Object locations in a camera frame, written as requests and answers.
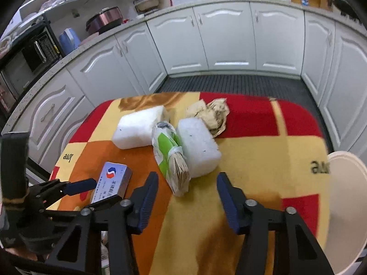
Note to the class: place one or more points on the green white noodle packet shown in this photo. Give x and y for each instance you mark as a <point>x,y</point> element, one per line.
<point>165,149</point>

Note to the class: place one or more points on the white kitchen base cabinets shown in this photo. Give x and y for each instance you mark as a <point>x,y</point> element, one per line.
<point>229,34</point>

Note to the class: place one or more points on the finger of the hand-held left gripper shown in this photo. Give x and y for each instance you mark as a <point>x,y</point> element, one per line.
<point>81,185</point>

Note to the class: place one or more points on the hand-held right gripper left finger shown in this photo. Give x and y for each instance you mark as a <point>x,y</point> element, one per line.
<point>146,200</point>

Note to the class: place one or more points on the dark striped floor mat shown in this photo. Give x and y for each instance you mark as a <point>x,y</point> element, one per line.
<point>229,83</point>

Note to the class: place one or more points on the silver small box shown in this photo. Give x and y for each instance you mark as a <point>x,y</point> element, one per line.
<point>111,177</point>

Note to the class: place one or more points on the pink rice cooker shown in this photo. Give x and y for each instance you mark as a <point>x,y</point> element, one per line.
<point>104,20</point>

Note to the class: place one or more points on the stacked food containers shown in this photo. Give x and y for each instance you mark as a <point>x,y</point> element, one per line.
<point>147,4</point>

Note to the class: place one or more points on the black microwave oven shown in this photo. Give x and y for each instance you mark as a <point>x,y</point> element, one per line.
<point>31,57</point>

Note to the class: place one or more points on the printed red yellow blanket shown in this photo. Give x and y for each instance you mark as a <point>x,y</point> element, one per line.
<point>258,154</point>

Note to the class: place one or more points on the white foam block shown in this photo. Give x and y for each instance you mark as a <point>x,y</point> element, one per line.
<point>134,129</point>
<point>197,146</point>

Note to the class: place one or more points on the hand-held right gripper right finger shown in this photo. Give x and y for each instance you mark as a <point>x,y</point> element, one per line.
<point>229,203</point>

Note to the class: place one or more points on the brown paper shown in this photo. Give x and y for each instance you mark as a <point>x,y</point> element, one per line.
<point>210,114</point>

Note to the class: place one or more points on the blue kettle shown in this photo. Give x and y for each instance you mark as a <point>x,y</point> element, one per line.
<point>68,41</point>

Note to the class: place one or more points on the white bin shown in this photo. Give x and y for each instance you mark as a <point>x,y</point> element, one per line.
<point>347,206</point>

